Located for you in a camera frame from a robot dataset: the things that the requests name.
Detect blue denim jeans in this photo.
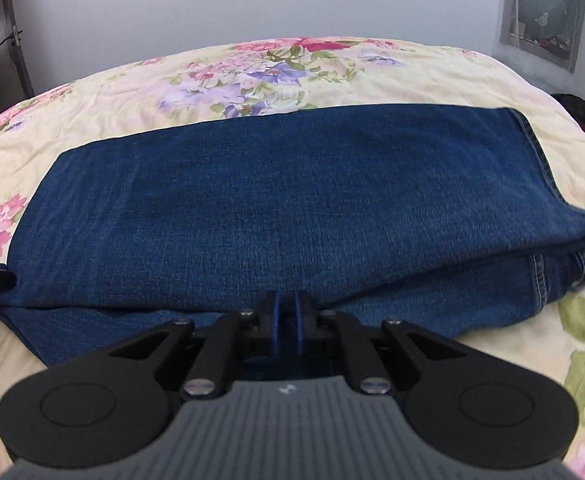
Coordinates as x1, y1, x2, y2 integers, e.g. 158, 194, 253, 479
0, 104, 585, 365

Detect floral yellow bedspread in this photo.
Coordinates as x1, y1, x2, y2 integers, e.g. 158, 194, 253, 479
0, 38, 585, 479

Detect green floral hanging cloth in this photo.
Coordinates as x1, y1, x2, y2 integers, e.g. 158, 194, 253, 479
499, 0, 585, 73

